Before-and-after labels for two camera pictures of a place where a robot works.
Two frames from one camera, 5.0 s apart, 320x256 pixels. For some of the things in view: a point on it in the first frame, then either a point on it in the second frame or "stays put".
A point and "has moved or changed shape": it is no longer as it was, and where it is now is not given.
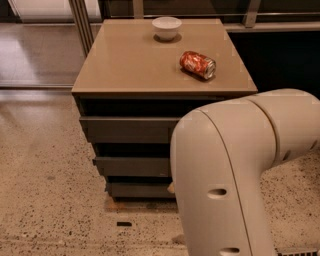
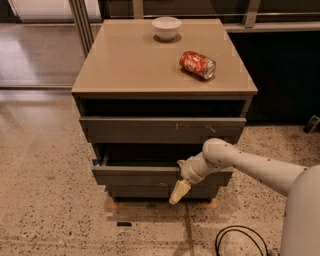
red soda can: x=198 y=64 stays put
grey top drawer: x=129 y=129 stays put
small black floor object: x=124 y=224 stays put
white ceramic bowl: x=166 y=27 stays put
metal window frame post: x=81 y=18 stays put
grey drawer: x=132 y=166 has moved or changed shape
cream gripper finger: x=180 y=239 → x=180 y=189
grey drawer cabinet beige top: x=139 y=81 stays put
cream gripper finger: x=171 y=188 → x=181 y=162
